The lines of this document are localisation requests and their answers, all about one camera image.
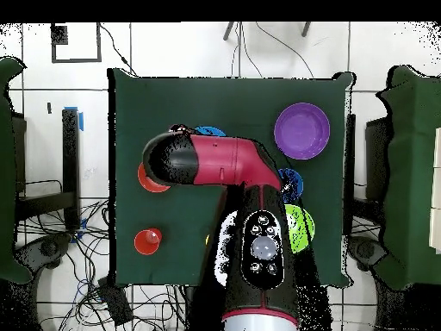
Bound large light blue bowl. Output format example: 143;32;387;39
193;126;227;138

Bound orange bowl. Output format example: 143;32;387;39
137;161;171;194

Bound dark blue ribbed bowl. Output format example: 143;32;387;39
277;167;305;204

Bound dark green tablecloth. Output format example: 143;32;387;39
109;67;356;288

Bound large green bowl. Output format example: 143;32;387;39
283;203;315;254

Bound large purple bowl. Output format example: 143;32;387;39
274;102;331;160

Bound orange cup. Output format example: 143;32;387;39
134;227;163;256

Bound black metal stand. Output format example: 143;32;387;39
16;106;84;231
344;113;357;235

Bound black floor box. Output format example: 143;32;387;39
97;275;134;327

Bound black equipment box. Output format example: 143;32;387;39
364;116;392;204
11;113;28;194

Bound black floor stand base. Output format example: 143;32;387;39
347;235;388;272
15;232;75;273

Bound side table green cloth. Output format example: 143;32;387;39
373;65;441;290
0;56;34;285

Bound tangle of floor cables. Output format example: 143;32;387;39
15;178;187;331

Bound camera tripod legs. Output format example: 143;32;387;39
222;21;312;41

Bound black floor cable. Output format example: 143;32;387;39
98;22;139;77

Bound gray square floor frame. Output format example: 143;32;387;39
50;22;102;64

